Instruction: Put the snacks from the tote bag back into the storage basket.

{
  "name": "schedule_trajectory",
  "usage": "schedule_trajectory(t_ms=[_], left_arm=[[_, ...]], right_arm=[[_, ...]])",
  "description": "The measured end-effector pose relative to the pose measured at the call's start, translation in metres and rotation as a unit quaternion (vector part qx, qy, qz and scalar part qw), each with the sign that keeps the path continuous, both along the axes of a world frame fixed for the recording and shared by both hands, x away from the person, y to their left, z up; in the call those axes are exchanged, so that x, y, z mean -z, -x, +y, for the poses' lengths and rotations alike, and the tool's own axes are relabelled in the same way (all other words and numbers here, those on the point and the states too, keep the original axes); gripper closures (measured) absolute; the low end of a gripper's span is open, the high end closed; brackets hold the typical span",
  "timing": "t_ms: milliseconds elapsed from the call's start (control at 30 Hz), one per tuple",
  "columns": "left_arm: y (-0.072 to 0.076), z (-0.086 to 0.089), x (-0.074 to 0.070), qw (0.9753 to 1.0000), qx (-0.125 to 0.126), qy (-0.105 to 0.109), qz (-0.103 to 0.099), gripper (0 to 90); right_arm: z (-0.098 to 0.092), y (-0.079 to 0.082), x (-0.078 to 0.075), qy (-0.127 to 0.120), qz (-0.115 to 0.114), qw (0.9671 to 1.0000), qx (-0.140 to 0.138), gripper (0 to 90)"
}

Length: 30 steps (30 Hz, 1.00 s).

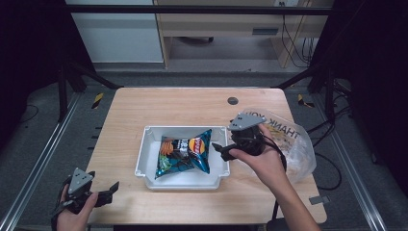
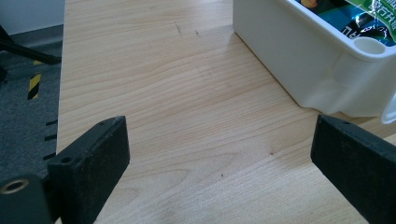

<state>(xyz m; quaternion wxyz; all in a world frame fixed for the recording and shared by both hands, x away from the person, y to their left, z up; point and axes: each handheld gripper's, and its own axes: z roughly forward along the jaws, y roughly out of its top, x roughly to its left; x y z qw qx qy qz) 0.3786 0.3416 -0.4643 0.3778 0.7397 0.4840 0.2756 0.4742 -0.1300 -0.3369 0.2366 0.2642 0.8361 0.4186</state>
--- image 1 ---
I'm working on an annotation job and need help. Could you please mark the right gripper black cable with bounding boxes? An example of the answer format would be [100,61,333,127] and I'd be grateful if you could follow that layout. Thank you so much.
[261,134,289,222]

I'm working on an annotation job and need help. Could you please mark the blue chips packet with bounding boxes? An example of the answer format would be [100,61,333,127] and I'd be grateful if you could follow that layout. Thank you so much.
[154,128,214,180]

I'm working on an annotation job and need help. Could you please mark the grey tag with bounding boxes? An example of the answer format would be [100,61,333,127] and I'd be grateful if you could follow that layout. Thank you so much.
[308,195,331,206]

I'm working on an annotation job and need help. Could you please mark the yellow-handled tool left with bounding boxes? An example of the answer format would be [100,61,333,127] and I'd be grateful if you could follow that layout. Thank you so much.
[91,91,105,110]

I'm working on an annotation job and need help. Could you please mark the black metal stand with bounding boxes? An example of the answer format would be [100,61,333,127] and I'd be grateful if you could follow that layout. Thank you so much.
[57,61,124,123]
[272,62,338,124]

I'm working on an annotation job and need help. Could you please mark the clear plastic bag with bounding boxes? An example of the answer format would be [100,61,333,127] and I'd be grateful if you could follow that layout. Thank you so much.
[242,107,318,185]

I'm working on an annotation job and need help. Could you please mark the yellow-handled tool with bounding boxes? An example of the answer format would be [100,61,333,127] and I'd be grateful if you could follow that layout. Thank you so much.
[91,91,105,110]
[296,93,316,109]

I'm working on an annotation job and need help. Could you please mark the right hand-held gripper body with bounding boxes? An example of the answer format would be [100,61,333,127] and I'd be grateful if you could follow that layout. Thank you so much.
[226,112,268,158]

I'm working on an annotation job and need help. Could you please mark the white cabinet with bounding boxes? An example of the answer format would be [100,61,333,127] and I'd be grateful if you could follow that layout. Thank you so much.
[64,0,165,64]

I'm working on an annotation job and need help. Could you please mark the yellow-handled tool right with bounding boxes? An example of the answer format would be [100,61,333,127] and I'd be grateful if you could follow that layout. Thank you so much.
[296,93,316,109]

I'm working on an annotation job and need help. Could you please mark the wooden table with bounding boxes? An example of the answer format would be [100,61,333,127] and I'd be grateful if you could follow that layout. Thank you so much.
[86,87,328,225]

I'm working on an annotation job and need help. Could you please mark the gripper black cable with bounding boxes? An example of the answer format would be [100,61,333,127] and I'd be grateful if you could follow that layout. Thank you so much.
[49,181,70,231]
[261,134,289,222]

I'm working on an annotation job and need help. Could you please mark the black horizontal frame bar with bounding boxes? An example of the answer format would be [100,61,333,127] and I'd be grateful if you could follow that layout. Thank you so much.
[64,4,333,16]

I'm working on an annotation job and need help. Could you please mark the thin black floor cable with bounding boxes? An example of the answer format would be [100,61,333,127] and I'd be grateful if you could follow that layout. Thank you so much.
[15,103,40,124]

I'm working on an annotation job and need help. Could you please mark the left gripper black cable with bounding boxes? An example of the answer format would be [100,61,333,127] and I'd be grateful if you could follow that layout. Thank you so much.
[49,181,70,231]

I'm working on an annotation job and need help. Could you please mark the black floor cables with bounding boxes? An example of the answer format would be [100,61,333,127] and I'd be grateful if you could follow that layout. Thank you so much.
[306,80,354,192]

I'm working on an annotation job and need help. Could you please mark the black hanging cables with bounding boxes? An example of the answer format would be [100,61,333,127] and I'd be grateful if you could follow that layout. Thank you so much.
[279,1,317,69]

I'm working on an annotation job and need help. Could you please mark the person's right hand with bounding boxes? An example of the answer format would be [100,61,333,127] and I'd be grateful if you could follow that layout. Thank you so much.
[228,123,289,191]

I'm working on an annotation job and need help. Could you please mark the aluminium rail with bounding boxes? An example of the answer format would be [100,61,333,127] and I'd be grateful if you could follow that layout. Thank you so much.
[0,91,83,231]
[312,94,389,231]

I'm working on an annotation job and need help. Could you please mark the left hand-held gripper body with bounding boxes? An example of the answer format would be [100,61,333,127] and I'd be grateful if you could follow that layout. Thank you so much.
[50,167,110,218]

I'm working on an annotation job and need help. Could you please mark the white plastic tray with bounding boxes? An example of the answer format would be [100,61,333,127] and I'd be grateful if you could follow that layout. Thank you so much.
[134,125,231,192]

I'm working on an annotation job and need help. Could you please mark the person's left hand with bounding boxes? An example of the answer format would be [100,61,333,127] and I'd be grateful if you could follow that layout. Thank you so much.
[56,184,100,231]

